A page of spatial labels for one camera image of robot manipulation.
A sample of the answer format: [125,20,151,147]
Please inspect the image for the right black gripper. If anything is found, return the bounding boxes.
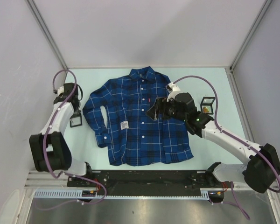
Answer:
[146,96,187,122]

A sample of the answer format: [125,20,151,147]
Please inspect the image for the portrait round brooch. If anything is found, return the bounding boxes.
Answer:
[72,118,81,125]

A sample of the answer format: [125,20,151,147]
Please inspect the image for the blue plaid button shirt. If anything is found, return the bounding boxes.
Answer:
[83,67,193,166]

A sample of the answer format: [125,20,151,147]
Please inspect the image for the landscape round brooch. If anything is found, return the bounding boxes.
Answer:
[203,107,210,113]

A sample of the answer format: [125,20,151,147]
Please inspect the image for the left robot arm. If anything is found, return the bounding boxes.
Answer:
[29,83,94,187]

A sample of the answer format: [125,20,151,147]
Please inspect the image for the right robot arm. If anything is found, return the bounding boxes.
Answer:
[146,93,280,193]

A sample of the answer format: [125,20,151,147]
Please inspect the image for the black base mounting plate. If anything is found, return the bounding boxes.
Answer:
[67,169,234,189]

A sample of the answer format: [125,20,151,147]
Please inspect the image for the left black frame stand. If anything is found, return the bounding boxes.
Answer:
[70,113,83,128]

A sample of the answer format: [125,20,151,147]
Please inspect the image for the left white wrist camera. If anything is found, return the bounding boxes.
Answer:
[53,86,64,96]

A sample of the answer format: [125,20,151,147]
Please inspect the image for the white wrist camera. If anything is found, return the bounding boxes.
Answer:
[53,86,64,96]
[166,82,181,102]

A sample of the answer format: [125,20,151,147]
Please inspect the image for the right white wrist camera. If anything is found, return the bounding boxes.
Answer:
[166,82,181,102]

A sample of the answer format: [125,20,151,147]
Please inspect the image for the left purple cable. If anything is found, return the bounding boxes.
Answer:
[35,69,107,210]

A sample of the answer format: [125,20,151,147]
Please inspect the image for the black square frame stand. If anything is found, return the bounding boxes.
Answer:
[200,97,216,115]

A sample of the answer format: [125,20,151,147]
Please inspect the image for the grey slotted cable duct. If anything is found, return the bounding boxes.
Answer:
[34,188,228,200]

